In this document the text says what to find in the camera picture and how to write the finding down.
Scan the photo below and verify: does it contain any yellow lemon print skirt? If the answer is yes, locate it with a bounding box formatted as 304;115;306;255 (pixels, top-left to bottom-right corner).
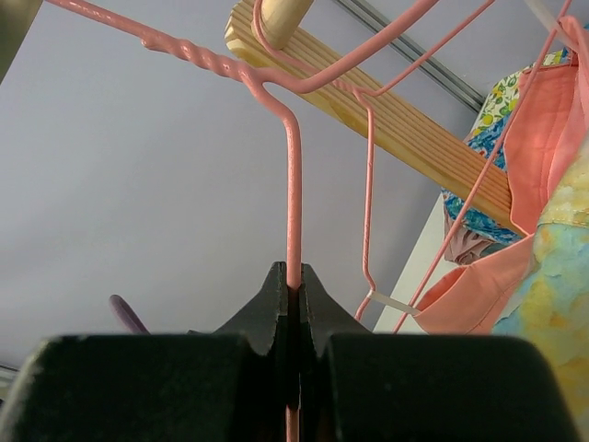
465;49;587;154

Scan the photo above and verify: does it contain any blue floral skirt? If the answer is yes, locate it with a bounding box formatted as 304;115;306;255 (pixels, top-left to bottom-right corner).
442;112;525;245

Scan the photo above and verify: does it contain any dusty pink skirt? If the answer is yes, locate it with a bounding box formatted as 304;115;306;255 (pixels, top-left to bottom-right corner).
444;227;506;265

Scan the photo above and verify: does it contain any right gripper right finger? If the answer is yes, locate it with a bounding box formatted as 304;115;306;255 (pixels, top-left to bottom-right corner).
299;265;581;441

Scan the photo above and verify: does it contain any coral pink skirt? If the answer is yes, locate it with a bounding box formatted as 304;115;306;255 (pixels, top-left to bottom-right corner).
414;16;588;334

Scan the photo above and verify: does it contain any wooden clothes rack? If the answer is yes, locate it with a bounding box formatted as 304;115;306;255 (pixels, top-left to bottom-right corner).
223;0;530;238

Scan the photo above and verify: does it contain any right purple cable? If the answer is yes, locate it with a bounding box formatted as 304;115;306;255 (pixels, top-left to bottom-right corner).
108;294;151;336

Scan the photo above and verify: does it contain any pink wire hanger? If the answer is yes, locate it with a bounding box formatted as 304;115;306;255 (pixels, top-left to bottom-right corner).
43;0;309;442
390;0;589;335
252;1;492;320

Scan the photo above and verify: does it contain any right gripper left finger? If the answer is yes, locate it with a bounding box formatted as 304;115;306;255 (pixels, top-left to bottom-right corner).
1;262;288;441

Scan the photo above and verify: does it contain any pastel floral skirt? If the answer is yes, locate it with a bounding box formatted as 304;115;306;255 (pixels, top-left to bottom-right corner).
492;142;588;440

